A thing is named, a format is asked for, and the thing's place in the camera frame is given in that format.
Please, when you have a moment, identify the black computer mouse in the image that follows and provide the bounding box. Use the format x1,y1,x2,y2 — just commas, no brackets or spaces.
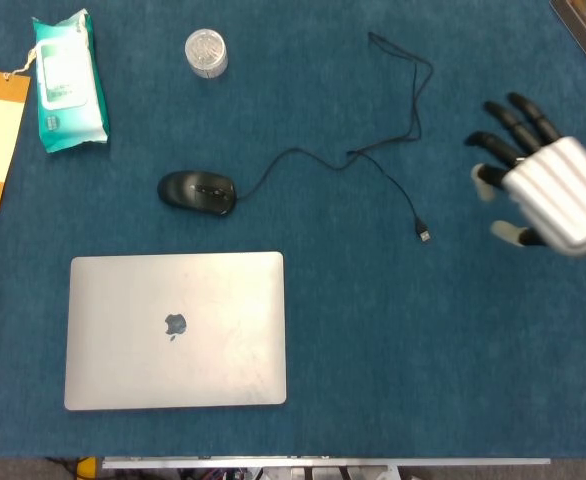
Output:
156,169,238,219

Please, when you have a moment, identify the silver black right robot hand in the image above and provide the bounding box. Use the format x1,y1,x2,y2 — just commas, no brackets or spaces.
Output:
465,92,586,257

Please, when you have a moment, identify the clear round plastic container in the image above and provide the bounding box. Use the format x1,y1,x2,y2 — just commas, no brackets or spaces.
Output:
184,28,229,80

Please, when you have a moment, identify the green wet wipes pack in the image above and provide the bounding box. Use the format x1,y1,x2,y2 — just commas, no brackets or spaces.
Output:
31,9,110,155

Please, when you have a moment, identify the black mouse cable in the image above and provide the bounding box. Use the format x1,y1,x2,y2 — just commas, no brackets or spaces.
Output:
233,31,435,245

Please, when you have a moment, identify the metal table frame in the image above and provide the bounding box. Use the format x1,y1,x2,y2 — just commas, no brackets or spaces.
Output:
100,455,552,480

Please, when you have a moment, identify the silver laptop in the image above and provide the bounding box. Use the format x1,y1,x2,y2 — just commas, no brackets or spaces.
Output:
63,251,288,412

